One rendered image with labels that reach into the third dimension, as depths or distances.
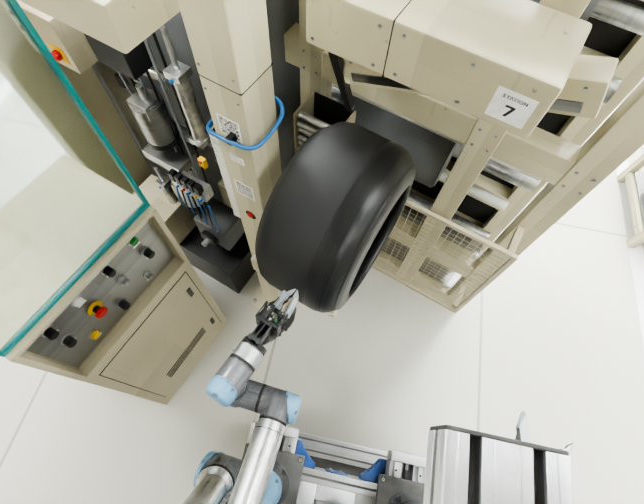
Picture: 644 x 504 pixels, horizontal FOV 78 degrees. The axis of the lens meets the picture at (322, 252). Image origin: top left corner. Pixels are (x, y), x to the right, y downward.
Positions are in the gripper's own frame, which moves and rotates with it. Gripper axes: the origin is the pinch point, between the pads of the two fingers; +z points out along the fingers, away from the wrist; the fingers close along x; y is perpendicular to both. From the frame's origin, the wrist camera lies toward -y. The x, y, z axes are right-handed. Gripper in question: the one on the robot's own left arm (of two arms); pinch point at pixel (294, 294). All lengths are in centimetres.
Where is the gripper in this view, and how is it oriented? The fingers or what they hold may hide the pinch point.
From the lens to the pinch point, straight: 117.0
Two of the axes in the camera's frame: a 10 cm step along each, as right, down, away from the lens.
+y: 1.0, -5.2, -8.5
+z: 5.1, -7.0, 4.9
